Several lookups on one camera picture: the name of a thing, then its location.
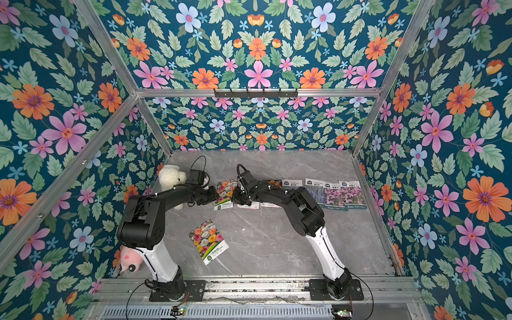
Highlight orange marigold seed packet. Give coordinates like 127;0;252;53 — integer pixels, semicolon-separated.
261;179;282;208
237;201;260;210

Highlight mixed flowers seed packet top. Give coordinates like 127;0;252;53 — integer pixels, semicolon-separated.
213;179;238;211

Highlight lavender seed packet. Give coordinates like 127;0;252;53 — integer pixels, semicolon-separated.
304;178;326;205
281;179;303;191

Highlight colourful roses seed packet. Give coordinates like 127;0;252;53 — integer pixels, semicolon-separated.
189;219;229;265

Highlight pink flowers seed packet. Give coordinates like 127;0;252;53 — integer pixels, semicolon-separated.
323;182;346;210
339;181;367;209

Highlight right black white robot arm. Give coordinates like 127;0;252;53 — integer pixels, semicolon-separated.
231;163;352;300

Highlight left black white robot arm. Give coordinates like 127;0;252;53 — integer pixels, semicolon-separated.
117;165;218;302

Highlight white plush teddy bear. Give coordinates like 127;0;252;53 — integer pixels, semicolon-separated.
157;165;191;212

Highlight pink plush pig toy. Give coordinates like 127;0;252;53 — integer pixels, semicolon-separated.
113;245;143;273

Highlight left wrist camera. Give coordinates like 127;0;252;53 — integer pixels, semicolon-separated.
186;169;209;188

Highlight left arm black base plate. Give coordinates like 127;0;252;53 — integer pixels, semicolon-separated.
149;280;206;302

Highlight black hook rail on wall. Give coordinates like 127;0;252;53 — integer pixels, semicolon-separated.
213;89;299;99

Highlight white slotted cable duct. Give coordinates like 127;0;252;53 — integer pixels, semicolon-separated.
100;305;333;319

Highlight aluminium front rail frame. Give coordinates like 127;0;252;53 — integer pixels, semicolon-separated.
92;275;423;304

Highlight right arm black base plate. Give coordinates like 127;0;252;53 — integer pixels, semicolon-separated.
304;279;365;301

